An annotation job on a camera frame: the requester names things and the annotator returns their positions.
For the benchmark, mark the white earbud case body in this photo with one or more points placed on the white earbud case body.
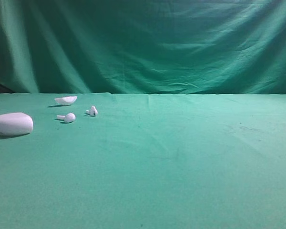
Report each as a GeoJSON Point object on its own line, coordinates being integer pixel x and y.
{"type": "Point", "coordinates": [14, 124]}

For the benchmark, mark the green table cloth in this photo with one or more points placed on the green table cloth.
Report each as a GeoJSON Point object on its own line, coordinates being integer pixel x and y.
{"type": "Point", "coordinates": [146, 162]}

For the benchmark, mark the white earbud with black tip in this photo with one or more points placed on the white earbud with black tip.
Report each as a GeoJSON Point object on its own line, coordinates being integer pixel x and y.
{"type": "Point", "coordinates": [92, 111]}

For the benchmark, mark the white earbud near left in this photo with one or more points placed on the white earbud near left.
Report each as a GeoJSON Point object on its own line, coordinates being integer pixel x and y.
{"type": "Point", "coordinates": [68, 118]}

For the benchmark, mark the white earbud case lid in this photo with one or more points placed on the white earbud case lid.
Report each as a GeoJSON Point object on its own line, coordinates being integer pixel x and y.
{"type": "Point", "coordinates": [65, 101]}

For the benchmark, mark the green backdrop cloth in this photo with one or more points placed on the green backdrop cloth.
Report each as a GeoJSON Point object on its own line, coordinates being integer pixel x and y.
{"type": "Point", "coordinates": [143, 46]}

